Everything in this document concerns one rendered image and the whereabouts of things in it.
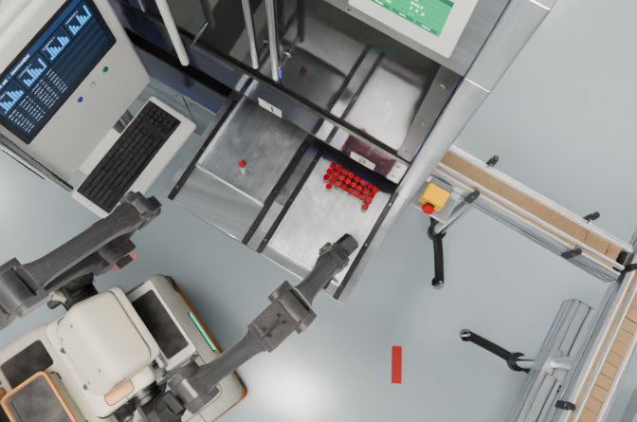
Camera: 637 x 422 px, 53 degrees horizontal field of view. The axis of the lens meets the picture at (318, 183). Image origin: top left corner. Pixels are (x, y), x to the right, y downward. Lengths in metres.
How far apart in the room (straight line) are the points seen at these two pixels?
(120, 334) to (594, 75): 2.68
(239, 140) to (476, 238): 1.37
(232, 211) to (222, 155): 0.19
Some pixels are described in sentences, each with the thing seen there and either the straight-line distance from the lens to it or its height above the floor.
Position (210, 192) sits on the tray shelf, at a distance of 2.11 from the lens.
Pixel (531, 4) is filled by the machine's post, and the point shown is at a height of 2.09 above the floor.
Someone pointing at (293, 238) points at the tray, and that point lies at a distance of 2.06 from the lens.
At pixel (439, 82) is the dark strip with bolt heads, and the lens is 1.33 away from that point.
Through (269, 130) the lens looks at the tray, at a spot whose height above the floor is 0.88.
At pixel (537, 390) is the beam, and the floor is 0.54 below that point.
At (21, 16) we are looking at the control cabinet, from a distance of 1.70.
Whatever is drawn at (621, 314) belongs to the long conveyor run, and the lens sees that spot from 2.18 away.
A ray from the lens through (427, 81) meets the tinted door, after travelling 1.36.
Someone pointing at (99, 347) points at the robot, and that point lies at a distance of 1.59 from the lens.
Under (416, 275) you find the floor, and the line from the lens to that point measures 2.98.
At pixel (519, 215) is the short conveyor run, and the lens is 2.15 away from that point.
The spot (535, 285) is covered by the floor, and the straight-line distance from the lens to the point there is 3.12.
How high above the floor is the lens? 2.91
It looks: 75 degrees down
